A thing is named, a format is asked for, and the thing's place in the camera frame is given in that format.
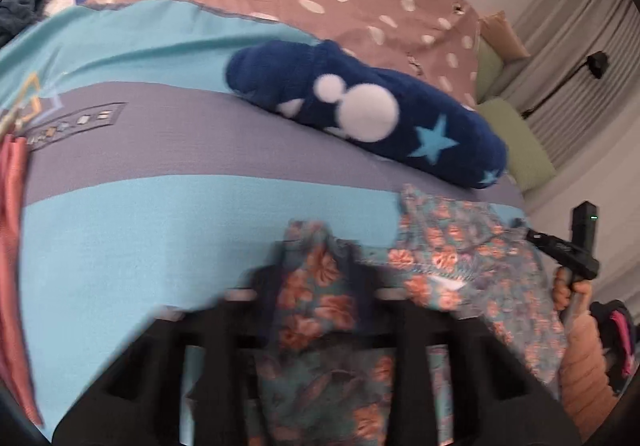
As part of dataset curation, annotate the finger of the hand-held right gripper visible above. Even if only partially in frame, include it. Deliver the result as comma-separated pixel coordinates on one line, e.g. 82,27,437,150
525,228,576,263

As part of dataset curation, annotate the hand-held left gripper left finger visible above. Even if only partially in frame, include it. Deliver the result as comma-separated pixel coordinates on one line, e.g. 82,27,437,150
52,265,282,446

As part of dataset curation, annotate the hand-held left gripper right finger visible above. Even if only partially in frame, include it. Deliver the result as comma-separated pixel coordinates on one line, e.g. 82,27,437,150
349,253,583,446

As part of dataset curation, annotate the teal floral shirt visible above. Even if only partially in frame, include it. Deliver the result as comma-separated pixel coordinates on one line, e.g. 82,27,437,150
252,183,569,446

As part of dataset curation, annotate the person's right forearm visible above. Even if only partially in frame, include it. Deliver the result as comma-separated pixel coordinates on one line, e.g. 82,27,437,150
557,311,622,433

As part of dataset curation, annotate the person's right hand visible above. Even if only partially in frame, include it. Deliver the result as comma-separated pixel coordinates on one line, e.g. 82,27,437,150
552,266,587,313

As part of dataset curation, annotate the dark cloth with pink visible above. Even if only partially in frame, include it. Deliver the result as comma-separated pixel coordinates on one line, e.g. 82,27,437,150
590,300,637,379

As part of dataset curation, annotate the large green pillow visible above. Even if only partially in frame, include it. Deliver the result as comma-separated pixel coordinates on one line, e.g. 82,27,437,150
477,98,557,193

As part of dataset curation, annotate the grey curtain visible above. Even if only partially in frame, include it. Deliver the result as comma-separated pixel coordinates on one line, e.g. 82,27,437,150
510,0,640,304

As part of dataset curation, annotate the blue patterned bed sheet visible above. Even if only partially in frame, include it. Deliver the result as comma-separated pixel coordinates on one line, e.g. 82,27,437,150
0,0,526,443

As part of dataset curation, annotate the black floor lamp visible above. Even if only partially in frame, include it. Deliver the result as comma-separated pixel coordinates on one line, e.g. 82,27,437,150
520,52,609,120

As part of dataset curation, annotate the small green pillow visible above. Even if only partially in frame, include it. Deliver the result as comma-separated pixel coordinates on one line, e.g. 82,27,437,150
475,38,504,103

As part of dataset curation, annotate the navy star plush blanket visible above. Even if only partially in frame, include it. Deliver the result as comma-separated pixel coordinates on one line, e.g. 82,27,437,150
226,40,509,190

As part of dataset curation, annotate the tan pillow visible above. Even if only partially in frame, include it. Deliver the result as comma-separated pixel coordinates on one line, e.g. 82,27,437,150
479,11,531,62

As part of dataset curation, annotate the folded pink garment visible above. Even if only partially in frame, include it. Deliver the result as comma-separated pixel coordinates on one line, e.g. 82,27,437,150
0,135,43,427

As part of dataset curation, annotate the crumpled blue blanket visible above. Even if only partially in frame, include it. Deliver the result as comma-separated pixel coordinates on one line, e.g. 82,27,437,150
0,0,53,44

